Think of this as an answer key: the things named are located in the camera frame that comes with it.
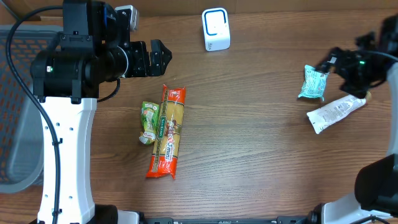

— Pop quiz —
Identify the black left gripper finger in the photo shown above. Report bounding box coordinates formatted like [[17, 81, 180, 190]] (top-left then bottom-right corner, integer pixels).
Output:
[[150, 39, 172, 62], [149, 53, 170, 77]]

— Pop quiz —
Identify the green juice pouch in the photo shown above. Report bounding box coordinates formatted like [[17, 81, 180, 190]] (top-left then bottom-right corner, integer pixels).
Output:
[[139, 101, 159, 145]]

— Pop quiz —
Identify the teal snack packet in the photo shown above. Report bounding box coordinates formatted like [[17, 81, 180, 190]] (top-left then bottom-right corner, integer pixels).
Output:
[[298, 65, 329, 101]]

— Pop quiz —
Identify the orange spaghetti packet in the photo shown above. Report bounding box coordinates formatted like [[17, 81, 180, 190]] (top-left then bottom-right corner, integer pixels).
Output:
[[146, 85, 186, 178]]

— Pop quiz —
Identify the white tube with gold cap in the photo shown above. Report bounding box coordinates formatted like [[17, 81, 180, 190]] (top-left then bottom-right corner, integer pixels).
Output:
[[307, 91, 372, 134]]

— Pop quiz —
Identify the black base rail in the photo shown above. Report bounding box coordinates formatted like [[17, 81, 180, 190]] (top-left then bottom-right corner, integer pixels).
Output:
[[138, 204, 323, 224]]

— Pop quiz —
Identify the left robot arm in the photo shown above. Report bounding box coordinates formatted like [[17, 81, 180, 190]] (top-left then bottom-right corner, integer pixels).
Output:
[[30, 1, 172, 224]]

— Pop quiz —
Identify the white barcode scanner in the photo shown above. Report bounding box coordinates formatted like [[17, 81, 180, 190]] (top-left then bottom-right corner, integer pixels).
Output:
[[201, 7, 231, 52]]

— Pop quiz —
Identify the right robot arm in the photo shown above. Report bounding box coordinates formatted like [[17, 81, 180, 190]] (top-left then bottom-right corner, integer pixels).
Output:
[[288, 15, 397, 223]]

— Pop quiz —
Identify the grey plastic basket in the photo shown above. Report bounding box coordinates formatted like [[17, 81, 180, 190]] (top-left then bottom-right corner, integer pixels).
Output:
[[1, 25, 63, 194]]

